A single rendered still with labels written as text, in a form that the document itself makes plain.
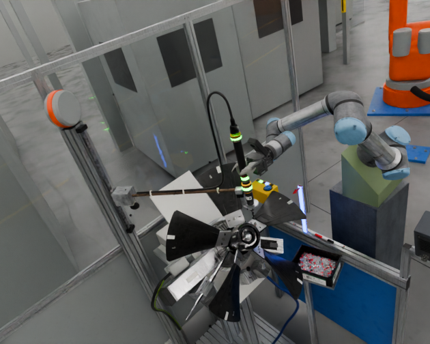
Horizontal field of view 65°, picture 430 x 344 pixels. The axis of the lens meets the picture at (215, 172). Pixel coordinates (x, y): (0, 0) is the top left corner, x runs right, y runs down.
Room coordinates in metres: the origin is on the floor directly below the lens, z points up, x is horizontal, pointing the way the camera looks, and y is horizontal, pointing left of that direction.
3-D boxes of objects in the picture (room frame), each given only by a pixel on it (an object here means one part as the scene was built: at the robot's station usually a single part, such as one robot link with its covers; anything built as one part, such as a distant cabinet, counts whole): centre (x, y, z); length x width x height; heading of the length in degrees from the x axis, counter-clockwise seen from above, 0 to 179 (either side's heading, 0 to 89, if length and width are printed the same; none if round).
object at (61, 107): (1.45, 0.55, 1.88); 0.17 x 0.15 x 0.16; 124
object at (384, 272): (1.32, -0.47, 0.82); 0.90 x 0.04 x 0.08; 34
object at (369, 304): (1.32, -0.47, 0.45); 0.82 x 0.01 x 0.66; 34
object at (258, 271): (1.18, -0.09, 0.91); 0.12 x 0.08 x 0.12; 34
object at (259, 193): (1.64, -0.25, 1.02); 0.16 x 0.10 x 0.11; 34
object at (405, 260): (0.96, -0.71, 0.96); 0.03 x 0.03 x 0.20; 34
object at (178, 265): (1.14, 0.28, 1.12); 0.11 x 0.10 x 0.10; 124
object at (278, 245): (1.25, -0.14, 0.98); 0.20 x 0.16 x 0.20; 34
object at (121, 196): (1.42, 0.47, 1.40); 0.10 x 0.07 x 0.08; 69
